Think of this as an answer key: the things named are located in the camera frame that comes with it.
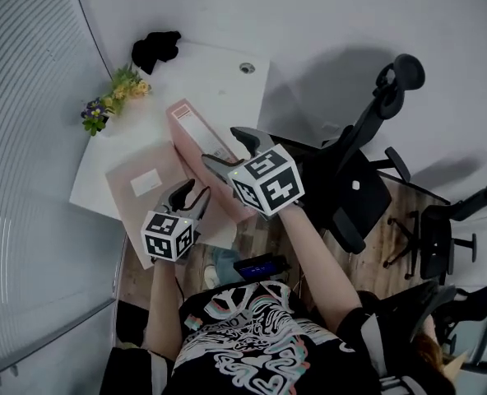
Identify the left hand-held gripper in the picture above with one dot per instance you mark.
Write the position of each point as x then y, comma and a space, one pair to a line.
165, 237

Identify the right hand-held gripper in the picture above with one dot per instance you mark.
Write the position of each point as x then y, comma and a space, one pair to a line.
268, 183

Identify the pink file box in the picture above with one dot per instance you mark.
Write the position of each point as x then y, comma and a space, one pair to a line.
194, 134

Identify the beige file box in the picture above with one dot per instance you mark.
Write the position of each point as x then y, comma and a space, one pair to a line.
132, 208

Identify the person's right forearm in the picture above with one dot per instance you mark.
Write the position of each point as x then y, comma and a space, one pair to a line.
317, 270

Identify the person's left forearm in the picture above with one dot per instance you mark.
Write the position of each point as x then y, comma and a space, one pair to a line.
161, 311

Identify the blue jeans leg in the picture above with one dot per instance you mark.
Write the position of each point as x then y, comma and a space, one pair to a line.
227, 266

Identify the white shoe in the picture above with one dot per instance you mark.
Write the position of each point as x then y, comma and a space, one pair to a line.
211, 276

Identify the black device with blue screen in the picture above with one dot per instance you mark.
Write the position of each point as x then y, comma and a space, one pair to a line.
260, 266

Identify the small white object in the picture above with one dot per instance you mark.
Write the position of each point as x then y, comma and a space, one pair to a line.
355, 185

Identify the black office chair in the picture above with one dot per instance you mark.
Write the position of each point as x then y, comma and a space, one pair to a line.
412, 307
358, 187
437, 237

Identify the purple flower potted plant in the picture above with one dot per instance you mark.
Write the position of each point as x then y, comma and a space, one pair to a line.
95, 115

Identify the yellow flower bouquet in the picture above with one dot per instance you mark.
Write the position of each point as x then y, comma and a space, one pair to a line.
128, 86

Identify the black cloth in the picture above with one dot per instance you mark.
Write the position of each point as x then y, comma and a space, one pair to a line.
155, 52

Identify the black printed T-shirt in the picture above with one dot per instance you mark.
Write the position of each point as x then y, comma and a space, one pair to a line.
260, 344

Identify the white window blinds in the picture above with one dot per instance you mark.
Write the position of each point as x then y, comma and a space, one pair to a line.
29, 138

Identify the cardboard panel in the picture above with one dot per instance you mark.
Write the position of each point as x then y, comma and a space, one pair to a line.
455, 366

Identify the white wall socket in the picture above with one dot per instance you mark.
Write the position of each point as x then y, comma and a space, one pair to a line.
330, 126

